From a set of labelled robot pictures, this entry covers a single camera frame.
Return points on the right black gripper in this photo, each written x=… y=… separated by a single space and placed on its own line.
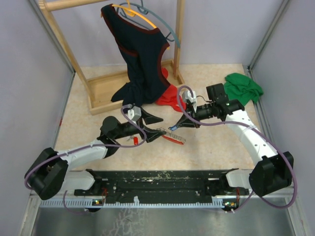
x=184 y=121

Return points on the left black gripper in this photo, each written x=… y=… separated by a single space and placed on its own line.
x=149 y=118

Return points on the metal key holder red handle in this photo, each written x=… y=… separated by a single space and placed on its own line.
x=172 y=137

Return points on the key with blue tag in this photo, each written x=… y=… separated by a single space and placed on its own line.
x=173 y=128

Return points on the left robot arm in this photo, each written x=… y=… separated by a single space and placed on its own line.
x=56 y=171

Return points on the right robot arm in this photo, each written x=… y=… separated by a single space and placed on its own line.
x=272 y=168

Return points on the red cloth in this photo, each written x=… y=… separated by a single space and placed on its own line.
x=165 y=94

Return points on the wooden clothes rack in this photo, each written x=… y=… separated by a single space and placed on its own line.
x=101 y=88

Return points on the green cloth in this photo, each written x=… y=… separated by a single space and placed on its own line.
x=241 y=87

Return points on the dark navy shirt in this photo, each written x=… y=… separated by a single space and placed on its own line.
x=142 y=51

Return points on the yellow hanger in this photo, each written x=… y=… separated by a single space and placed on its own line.
x=128 y=36

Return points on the teal hanger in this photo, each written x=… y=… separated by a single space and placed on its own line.
x=160 y=22

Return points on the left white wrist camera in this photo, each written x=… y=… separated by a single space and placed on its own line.
x=134 y=114

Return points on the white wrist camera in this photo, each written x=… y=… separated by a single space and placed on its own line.
x=134 y=114
x=189 y=98

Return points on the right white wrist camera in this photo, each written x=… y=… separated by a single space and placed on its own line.
x=189 y=98

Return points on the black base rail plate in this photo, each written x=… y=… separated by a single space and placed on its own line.
x=161 y=187

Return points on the white toothed cable duct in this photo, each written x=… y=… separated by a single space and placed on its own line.
x=91 y=203

